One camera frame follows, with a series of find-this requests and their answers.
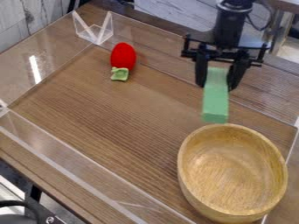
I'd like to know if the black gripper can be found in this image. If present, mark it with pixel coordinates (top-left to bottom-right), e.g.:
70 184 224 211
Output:
181 34 270 91

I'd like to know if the green stick block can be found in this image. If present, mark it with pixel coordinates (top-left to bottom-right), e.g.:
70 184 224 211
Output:
201 67 229 123

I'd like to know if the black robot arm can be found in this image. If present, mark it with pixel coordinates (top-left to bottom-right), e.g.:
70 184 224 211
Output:
181 0 272 91

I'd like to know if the brown wooden bowl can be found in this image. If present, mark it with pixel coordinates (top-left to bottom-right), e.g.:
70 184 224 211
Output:
177 123 288 224

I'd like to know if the red plush strawberry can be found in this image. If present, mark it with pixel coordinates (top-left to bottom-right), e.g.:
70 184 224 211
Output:
109 42 136 81

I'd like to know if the clear acrylic tray wall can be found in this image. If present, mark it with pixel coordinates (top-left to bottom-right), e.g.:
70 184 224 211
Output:
0 8 299 224

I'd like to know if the clear acrylic corner bracket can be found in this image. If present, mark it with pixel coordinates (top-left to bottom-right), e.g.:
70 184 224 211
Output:
70 11 113 46

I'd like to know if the black cable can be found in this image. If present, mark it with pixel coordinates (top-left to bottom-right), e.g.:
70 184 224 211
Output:
0 199 35 214

